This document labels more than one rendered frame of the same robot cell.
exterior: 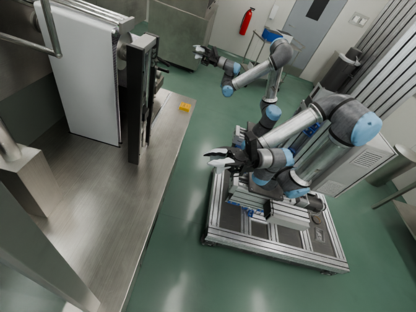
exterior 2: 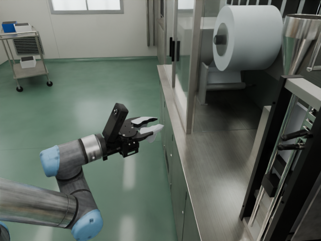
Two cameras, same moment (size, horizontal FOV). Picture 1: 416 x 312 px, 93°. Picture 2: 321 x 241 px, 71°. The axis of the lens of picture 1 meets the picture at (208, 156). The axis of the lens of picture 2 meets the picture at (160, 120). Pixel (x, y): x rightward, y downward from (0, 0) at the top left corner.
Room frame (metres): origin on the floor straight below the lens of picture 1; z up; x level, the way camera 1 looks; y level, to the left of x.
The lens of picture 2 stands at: (1.09, 0.03, 1.63)
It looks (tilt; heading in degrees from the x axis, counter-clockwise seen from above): 32 degrees down; 183
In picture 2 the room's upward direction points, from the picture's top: straight up
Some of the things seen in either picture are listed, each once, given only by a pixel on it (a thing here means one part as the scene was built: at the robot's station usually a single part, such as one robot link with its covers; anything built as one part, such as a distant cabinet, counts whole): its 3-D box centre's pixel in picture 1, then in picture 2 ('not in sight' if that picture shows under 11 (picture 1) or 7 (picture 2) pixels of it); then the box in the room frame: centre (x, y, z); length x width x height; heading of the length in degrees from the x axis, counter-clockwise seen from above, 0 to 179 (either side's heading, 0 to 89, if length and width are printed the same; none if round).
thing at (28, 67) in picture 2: not in sight; (26, 54); (-2.82, -2.56, 0.51); 0.91 x 0.58 x 1.02; 32
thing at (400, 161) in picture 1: (390, 166); not in sight; (2.66, -2.52, 0.31); 0.40 x 0.36 x 0.63; 98
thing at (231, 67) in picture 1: (231, 67); not in sight; (1.41, 0.08, 1.19); 0.11 x 0.08 x 0.09; 85
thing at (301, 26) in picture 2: not in sight; (305, 26); (0.24, 0.49, 1.50); 0.14 x 0.14 x 0.06
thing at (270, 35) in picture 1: (268, 60); not in sight; (4.44, -0.40, 0.51); 0.91 x 0.58 x 1.02; 120
